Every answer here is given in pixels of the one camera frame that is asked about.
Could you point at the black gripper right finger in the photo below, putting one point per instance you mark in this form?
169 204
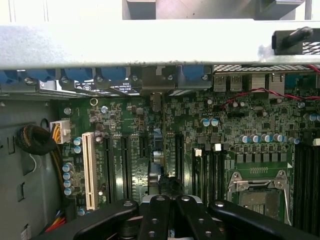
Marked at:
200 221

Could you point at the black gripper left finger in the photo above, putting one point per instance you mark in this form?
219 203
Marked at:
152 220

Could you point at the green RAM stick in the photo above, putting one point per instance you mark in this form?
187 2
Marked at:
198 172

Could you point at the CPU socket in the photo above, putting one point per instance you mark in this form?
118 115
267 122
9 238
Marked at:
257 200

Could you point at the short black expansion slot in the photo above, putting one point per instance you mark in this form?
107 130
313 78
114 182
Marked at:
143 147

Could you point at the white expansion slot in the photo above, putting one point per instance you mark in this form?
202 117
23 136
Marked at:
90 172

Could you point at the thin metal locking lever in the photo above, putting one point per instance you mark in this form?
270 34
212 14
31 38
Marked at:
287 202

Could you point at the green motherboard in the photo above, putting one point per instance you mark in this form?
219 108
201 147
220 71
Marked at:
130 120

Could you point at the white power connector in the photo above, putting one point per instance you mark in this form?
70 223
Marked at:
63 130

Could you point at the blue card retention clip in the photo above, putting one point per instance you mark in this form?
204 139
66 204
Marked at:
11 76
112 73
41 74
78 73
195 72

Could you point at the open PC case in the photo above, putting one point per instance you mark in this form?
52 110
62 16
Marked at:
125 42

